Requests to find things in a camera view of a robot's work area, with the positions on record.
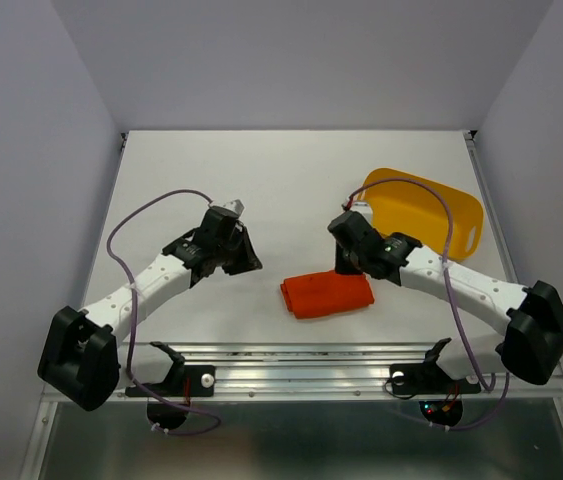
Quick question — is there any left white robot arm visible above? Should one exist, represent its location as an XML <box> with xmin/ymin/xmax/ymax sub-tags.
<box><xmin>37</xmin><ymin>200</ymin><xmax>262</xmax><ymax>411</ymax></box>

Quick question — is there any purple cable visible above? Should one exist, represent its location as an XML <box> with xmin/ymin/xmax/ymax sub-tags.
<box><xmin>105</xmin><ymin>188</ymin><xmax>222</xmax><ymax>435</ymax></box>
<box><xmin>345</xmin><ymin>179</ymin><xmax>511</xmax><ymax>434</ymax></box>

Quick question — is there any aluminium rail frame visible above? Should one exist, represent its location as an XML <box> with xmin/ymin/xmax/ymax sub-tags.
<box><xmin>23</xmin><ymin>130</ymin><xmax>563</xmax><ymax>479</ymax></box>

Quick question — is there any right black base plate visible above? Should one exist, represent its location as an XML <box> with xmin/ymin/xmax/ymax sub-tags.
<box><xmin>388</xmin><ymin>362</ymin><xmax>481</xmax><ymax>397</ymax></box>

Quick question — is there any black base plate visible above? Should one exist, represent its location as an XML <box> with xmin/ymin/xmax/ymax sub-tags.
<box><xmin>133</xmin><ymin>363</ymin><xmax>216</xmax><ymax>398</ymax></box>
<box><xmin>388</xmin><ymin>362</ymin><xmax>481</xmax><ymax>397</ymax></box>

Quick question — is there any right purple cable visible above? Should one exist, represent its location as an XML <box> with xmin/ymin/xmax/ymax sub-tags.
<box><xmin>345</xmin><ymin>179</ymin><xmax>511</xmax><ymax>434</ymax></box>

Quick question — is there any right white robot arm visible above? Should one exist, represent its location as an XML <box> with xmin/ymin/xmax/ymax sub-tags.
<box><xmin>328</xmin><ymin>211</ymin><xmax>563</xmax><ymax>395</ymax></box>

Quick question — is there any orange t shirt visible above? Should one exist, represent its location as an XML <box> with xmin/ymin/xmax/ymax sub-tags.
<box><xmin>280</xmin><ymin>270</ymin><xmax>375</xmax><ymax>320</ymax></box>

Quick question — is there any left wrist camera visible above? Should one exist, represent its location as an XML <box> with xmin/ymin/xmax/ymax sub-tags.
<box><xmin>209</xmin><ymin>199</ymin><xmax>245</xmax><ymax>219</ymax></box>

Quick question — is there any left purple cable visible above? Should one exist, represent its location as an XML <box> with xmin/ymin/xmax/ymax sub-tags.
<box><xmin>105</xmin><ymin>188</ymin><xmax>222</xmax><ymax>435</ymax></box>

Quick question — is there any yellow plastic basket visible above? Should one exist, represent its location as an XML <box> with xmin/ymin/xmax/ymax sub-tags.
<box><xmin>356</xmin><ymin>168</ymin><xmax>484</xmax><ymax>262</ymax></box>

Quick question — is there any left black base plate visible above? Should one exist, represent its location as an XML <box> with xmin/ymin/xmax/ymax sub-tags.
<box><xmin>133</xmin><ymin>363</ymin><xmax>216</xmax><ymax>398</ymax></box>

